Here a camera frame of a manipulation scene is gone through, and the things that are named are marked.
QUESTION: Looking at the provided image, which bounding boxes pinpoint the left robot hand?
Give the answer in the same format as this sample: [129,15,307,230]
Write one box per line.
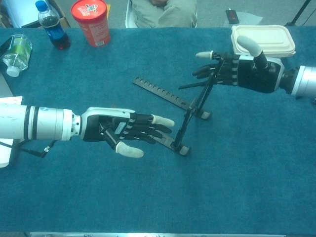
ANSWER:
[80,106,175,158]

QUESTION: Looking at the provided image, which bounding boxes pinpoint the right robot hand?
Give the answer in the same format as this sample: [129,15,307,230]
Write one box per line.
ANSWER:
[192,35,286,94]

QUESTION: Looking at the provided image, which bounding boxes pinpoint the black folding laptop stand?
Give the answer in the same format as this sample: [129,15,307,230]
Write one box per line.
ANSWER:
[132,53,229,157]

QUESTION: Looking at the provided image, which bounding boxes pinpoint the cream lidded food container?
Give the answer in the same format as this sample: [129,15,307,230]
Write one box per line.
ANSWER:
[231,24,296,59]

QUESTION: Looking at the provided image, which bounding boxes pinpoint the grey paper sheet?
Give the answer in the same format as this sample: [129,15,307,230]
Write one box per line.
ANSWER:
[234,12,264,25]

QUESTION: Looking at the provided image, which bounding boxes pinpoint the black device on floor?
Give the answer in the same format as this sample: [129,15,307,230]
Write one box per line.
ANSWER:
[225,8,239,25]

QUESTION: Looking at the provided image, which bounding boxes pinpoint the black tripod leg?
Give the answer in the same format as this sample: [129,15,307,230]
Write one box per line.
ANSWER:
[285,0,313,27]

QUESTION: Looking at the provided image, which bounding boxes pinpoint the white product box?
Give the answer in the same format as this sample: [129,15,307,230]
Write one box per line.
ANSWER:
[0,96,23,168]

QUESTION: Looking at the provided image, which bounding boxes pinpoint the seated person in beige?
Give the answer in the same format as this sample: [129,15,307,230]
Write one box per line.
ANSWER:
[130,0,198,28]

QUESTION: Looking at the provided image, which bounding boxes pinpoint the cola bottle blue label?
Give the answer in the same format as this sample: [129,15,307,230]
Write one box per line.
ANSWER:
[35,0,71,50]

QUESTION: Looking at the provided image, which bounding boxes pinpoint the teal fabric table cover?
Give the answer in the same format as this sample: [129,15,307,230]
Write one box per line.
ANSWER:
[0,27,316,234]

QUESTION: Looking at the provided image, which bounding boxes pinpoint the red cylindrical canister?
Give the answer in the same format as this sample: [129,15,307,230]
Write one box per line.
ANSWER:
[71,0,111,48]

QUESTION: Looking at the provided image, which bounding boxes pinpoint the clear water bottle green label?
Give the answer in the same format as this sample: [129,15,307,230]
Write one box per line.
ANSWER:
[1,34,33,78]

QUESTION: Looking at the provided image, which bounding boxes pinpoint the brown cardboard box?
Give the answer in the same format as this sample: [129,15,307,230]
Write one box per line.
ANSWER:
[45,0,72,28]

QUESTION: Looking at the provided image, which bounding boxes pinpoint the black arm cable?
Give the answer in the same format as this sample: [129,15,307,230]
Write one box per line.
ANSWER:
[0,139,57,158]

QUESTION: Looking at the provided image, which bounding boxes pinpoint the aluminium frame rail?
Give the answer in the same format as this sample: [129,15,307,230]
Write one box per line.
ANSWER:
[29,231,316,237]

